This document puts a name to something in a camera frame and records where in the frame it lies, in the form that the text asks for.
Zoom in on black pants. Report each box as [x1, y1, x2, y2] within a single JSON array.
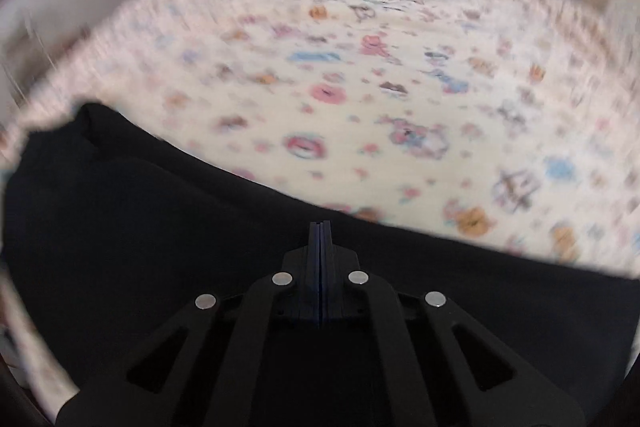
[[2, 103, 639, 426]]

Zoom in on floral cartoon bed sheet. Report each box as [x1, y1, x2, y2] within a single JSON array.
[[1, 0, 639, 425]]

